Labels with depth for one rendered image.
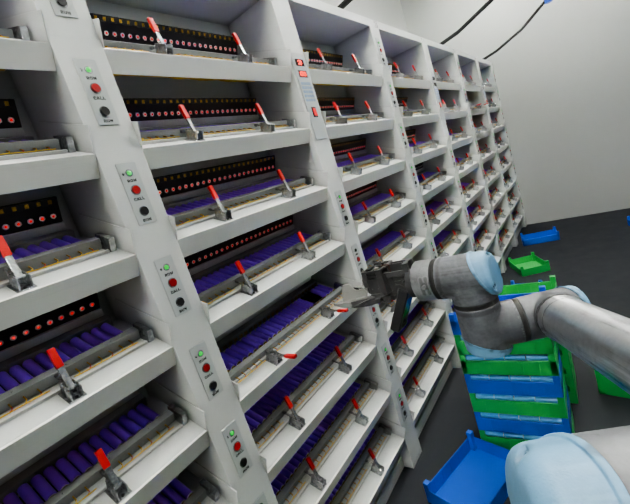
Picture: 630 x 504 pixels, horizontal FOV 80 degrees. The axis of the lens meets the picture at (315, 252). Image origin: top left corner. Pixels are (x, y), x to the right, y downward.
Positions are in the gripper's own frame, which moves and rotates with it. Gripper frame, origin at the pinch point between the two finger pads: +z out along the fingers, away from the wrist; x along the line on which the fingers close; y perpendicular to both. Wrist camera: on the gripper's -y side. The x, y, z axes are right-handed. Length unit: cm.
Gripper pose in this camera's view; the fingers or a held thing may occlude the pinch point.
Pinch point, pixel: (347, 298)
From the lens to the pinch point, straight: 99.5
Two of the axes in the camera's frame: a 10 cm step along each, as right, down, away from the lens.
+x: -5.6, 3.1, -7.7
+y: -3.3, -9.3, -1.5
